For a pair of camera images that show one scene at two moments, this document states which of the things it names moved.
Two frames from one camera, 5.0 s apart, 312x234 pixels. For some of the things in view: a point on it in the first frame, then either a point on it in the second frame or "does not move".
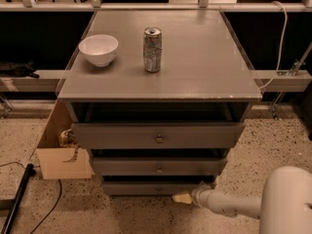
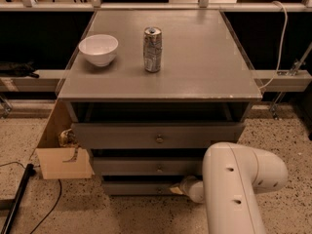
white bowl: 98,50 does not move
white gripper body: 199,194 -> 186,185
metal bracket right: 292,72 does not move
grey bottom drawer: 150,187 does not move
